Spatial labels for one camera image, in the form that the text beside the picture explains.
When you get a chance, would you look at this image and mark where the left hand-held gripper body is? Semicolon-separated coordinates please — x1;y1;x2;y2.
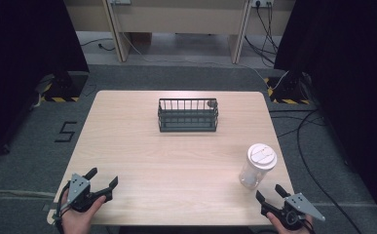
65;173;114;214

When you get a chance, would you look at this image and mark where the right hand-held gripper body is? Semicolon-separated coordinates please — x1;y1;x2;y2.
266;192;326;231

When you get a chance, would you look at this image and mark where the clear jar with white lid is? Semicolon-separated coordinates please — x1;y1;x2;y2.
238;142;279;190

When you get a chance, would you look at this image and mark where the black wire basket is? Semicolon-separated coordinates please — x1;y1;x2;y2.
157;97;219;134

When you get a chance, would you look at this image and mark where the person's right hand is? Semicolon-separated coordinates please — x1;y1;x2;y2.
266;211;315;234

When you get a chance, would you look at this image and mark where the person's left hand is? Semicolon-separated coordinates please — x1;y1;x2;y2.
60;190;108;234

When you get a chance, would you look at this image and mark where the black stand base striped tape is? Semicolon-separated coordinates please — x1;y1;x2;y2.
263;71;313;105
34;71;91;103

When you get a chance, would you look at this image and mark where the black curtain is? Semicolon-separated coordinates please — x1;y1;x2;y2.
273;0;377;225
0;0;91;165

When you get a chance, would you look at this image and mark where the beige desk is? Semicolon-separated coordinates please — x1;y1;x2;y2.
62;0;297;65

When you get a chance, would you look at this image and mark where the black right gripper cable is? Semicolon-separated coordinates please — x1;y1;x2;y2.
301;217;318;234

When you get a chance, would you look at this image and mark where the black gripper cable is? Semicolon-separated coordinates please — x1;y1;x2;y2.
301;217;318;234
54;180;72;234

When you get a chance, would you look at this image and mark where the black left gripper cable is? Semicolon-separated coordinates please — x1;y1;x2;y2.
54;180;72;234

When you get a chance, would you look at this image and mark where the long black floor cable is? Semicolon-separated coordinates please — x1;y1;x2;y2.
268;108;364;234

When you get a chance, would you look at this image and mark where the short black floor cable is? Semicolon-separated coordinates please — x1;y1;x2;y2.
79;37;116;53

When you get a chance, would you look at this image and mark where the bundle of black wall cables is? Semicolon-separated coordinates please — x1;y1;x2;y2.
244;2;280;68

